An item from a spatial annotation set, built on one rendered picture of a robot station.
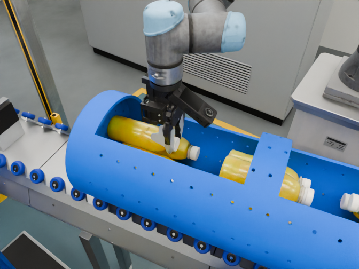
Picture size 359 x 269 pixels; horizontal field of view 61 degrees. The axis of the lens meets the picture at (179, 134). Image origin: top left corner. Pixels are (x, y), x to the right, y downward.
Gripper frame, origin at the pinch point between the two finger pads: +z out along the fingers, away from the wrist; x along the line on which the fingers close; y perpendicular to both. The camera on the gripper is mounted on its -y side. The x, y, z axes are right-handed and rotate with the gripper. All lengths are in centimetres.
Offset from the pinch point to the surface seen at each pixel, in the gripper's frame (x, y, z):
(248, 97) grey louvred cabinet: -154, 7, 93
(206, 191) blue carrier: 15.9, -13.9, -7.4
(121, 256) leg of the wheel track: 1, 30, 91
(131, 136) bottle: 3.2, 11.1, -1.3
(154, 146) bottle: 3.1, 4.6, -0.4
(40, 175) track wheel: 15.4, 36.6, 13.5
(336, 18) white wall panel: -273, -44, 66
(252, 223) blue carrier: 17.6, -23.9, -5.1
